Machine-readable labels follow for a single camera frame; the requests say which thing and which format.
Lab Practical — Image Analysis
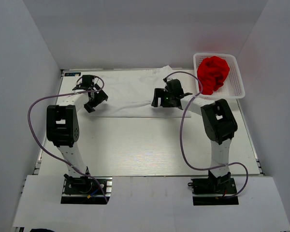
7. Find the white t shirt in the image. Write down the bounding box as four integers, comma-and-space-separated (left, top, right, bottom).
89, 66, 183, 118

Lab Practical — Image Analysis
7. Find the red t shirt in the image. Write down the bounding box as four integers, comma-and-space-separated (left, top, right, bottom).
197, 56, 230, 95

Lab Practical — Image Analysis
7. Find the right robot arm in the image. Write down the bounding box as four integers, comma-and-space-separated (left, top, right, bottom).
151, 79, 238, 193

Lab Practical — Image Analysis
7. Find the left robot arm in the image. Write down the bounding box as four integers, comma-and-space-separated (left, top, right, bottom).
46, 75, 108, 193

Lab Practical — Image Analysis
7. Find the blue label sticker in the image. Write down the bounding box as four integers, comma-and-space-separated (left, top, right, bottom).
64, 72, 81, 77

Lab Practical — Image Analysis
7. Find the white plastic basket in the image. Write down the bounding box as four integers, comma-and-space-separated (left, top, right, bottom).
193, 53, 245, 100

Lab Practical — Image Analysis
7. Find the dark blue object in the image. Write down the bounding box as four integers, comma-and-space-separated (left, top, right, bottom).
29, 228, 54, 232

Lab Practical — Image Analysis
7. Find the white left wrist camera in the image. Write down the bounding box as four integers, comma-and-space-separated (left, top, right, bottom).
75, 82, 82, 89

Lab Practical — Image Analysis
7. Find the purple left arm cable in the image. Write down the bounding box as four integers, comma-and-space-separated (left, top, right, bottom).
28, 75, 109, 203

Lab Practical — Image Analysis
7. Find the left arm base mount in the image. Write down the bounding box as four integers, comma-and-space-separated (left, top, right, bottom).
60, 174, 112, 205

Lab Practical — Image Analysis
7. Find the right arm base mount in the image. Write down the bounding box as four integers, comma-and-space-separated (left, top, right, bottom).
187, 177, 239, 206

